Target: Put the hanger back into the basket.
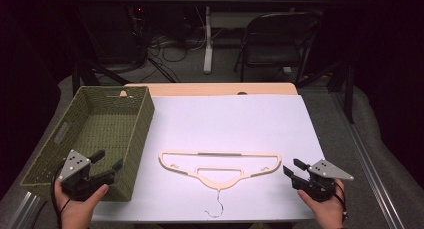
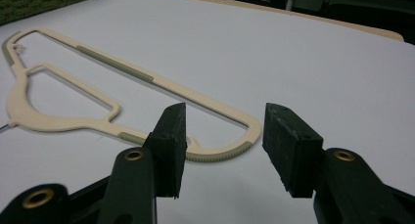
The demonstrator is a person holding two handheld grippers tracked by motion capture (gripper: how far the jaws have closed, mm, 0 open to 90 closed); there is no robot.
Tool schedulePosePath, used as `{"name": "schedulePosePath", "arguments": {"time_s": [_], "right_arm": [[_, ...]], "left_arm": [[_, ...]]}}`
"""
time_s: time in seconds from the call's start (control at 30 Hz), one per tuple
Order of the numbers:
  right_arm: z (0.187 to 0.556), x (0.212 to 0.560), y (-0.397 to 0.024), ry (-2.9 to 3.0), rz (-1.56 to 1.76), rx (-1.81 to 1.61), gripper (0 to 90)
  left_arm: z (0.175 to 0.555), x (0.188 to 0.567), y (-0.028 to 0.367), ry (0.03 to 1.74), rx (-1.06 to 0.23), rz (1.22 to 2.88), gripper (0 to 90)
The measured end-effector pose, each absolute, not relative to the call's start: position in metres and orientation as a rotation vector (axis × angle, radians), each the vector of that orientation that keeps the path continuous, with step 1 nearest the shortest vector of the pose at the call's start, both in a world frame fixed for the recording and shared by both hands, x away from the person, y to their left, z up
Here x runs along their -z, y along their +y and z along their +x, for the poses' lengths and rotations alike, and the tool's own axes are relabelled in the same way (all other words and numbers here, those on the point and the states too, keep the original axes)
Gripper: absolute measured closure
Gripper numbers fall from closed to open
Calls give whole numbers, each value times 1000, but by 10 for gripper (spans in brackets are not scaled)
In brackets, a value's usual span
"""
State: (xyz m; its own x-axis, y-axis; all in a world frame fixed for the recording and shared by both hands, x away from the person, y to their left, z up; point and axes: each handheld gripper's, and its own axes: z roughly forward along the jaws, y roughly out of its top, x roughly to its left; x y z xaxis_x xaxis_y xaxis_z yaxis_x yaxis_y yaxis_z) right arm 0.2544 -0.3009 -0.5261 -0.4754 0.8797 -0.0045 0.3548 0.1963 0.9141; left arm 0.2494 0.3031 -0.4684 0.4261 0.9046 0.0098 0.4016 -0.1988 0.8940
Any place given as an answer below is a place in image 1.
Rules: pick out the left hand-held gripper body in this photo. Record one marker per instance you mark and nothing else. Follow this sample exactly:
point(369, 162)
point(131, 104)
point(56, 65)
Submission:
point(74, 165)

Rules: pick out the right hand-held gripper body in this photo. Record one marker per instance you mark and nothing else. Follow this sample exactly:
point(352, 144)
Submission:
point(325, 170)

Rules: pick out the green woven basket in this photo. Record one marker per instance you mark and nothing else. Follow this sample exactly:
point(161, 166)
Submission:
point(110, 122)

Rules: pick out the beige clothes hanger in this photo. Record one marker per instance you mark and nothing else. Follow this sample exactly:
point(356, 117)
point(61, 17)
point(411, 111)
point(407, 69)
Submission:
point(218, 185)

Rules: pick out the person's right hand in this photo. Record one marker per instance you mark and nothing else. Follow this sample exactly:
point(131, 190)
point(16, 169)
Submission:
point(328, 212)

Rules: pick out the person's left hand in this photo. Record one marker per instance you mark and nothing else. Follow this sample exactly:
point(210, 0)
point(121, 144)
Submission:
point(79, 210)

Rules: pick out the white table sheet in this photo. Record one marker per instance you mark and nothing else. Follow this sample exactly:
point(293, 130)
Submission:
point(233, 122)

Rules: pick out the black metal stand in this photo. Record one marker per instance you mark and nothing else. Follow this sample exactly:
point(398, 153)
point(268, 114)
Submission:
point(89, 74)
point(348, 89)

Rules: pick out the black folding chair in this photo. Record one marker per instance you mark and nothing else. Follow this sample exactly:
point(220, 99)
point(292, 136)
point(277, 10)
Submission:
point(276, 57)

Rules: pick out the wooden table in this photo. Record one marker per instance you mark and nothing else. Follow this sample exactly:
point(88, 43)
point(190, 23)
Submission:
point(200, 89)

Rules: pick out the white desk leg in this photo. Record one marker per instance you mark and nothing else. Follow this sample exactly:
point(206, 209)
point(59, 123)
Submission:
point(208, 52)

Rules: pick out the aluminium rail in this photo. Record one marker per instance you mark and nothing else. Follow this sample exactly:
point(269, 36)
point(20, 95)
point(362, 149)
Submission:
point(25, 209)
point(366, 162)

